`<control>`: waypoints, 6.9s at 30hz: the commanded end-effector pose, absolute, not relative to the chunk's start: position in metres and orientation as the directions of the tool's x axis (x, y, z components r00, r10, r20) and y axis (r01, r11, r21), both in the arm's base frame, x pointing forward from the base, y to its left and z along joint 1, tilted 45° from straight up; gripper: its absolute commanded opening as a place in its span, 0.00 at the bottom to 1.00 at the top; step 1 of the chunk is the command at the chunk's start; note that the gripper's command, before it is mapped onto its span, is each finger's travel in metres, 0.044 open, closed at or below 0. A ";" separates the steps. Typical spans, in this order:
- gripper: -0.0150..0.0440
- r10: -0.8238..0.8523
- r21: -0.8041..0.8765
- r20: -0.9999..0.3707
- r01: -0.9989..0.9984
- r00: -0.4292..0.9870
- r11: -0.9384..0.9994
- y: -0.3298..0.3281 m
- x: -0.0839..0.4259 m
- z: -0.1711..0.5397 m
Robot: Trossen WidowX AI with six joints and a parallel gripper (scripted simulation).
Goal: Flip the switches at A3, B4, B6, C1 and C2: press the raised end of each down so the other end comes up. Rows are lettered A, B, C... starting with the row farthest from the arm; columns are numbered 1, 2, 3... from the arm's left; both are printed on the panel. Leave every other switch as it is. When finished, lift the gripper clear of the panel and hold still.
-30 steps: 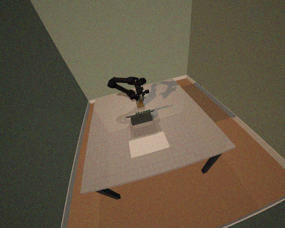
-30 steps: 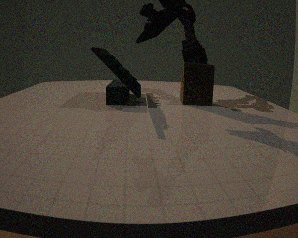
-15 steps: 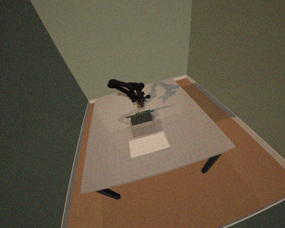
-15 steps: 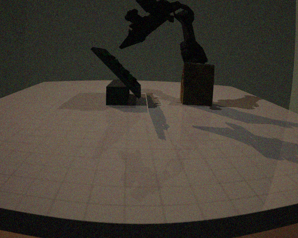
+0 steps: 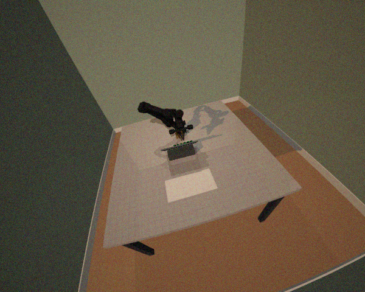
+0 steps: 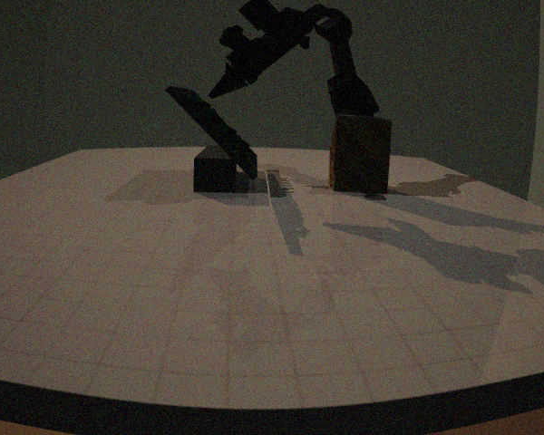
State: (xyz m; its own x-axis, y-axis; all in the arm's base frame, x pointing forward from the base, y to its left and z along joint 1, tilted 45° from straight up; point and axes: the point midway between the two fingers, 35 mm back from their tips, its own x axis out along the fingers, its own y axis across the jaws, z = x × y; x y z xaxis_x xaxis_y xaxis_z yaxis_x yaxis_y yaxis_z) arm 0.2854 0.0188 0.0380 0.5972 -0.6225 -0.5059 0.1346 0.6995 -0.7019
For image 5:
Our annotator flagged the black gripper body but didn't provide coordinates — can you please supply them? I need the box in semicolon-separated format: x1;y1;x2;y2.
169;120;193;134

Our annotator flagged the black switch panel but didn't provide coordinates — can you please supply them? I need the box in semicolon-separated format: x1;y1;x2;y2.
161;141;198;161

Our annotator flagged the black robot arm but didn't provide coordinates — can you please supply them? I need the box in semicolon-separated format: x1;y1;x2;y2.
137;102;186;129

